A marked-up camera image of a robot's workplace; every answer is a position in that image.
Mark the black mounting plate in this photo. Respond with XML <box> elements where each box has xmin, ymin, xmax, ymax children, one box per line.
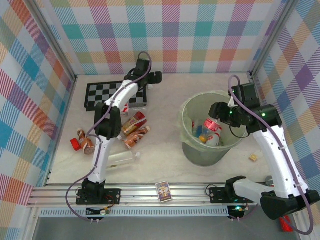
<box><xmin>208</xmin><ymin>186</ymin><xmax>256</xmax><ymax>205</ymax></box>
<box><xmin>75</xmin><ymin>187</ymin><xmax>123</xmax><ymax>206</ymax></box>

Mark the tall clear bottle white cap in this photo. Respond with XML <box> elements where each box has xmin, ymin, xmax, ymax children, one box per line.
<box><xmin>105</xmin><ymin>150</ymin><xmax>143</xmax><ymax>171</ymax></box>

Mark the aluminium frame post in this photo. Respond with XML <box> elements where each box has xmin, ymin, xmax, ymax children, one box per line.
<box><xmin>249</xmin><ymin>0</ymin><xmax>300</xmax><ymax>79</ymax></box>
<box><xmin>29</xmin><ymin>0</ymin><xmax>79</xmax><ymax>85</ymax></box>

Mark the white bottle red cap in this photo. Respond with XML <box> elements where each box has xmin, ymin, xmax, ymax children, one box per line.
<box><xmin>206</xmin><ymin>129</ymin><xmax>224</xmax><ymax>148</ymax></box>

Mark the playing card box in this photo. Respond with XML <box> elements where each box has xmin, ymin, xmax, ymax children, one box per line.
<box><xmin>154</xmin><ymin>181</ymin><xmax>174</xmax><ymax>204</ymax></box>

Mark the purple cable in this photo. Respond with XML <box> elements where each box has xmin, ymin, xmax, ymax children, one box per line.
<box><xmin>65</xmin><ymin>51</ymin><xmax>154</xmax><ymax>223</ymax></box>
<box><xmin>228</xmin><ymin>74</ymin><xmax>315</xmax><ymax>236</ymax></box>

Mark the red packet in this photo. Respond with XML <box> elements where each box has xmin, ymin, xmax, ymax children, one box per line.
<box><xmin>69</xmin><ymin>137</ymin><xmax>81</xmax><ymax>153</ymax></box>

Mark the small circuit board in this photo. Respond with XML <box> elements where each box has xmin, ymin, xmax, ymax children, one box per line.
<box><xmin>227</xmin><ymin>204</ymin><xmax>250</xmax><ymax>217</ymax></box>
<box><xmin>85</xmin><ymin>205</ymin><xmax>111</xmax><ymax>217</ymax></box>

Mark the green translucent bin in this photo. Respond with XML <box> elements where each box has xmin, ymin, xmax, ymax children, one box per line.
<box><xmin>179</xmin><ymin>91</ymin><xmax>249</xmax><ymax>168</ymax></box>

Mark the clear bottle blue cap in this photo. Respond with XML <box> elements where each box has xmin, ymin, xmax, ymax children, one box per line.
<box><xmin>191</xmin><ymin>119</ymin><xmax>205</xmax><ymax>137</ymax></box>

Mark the thin black cable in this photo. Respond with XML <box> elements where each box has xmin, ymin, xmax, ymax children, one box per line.
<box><xmin>229</xmin><ymin>123</ymin><xmax>249</xmax><ymax>139</ymax></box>

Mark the black grey chessboard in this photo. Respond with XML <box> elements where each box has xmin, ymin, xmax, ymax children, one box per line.
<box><xmin>83</xmin><ymin>81</ymin><xmax>149</xmax><ymax>113</ymax></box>

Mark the orange snack can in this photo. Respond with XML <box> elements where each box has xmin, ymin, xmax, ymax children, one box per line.
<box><xmin>75</xmin><ymin>126</ymin><xmax>97</xmax><ymax>156</ymax></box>

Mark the aluminium rail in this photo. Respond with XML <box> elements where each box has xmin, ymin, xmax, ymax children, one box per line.
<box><xmin>26</xmin><ymin>183</ymin><xmax>305</xmax><ymax>208</ymax></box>

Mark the gold red can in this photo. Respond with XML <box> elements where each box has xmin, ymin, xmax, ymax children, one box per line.
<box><xmin>121</xmin><ymin>111</ymin><xmax>148</xmax><ymax>138</ymax></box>

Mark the white slotted cable tray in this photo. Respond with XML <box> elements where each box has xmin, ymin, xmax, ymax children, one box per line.
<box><xmin>39</xmin><ymin>208</ymin><xmax>230</xmax><ymax>218</ymax></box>

